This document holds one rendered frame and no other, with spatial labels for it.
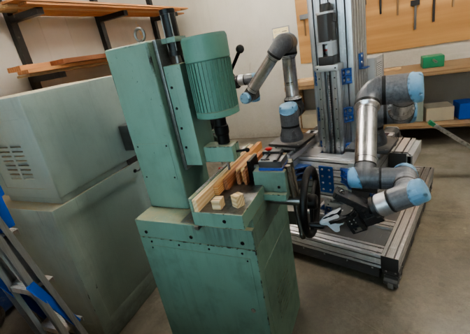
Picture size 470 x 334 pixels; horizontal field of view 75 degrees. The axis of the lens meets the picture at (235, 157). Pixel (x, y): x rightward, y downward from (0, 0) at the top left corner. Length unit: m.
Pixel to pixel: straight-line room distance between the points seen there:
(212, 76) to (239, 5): 3.66
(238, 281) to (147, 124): 0.75
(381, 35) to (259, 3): 1.63
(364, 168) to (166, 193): 0.84
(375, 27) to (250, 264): 3.64
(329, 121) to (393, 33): 2.58
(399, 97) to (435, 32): 3.15
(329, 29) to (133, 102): 1.11
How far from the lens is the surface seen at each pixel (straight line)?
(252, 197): 1.19
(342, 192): 1.09
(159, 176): 1.42
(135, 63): 1.31
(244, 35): 4.76
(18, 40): 3.39
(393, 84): 1.35
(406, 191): 1.06
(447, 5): 4.48
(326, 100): 1.95
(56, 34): 3.70
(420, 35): 4.46
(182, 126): 1.30
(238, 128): 5.05
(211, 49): 1.17
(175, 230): 1.37
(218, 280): 1.42
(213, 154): 1.31
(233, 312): 1.52
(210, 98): 1.18
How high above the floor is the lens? 1.45
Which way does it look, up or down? 20 degrees down
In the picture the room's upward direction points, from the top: 11 degrees counter-clockwise
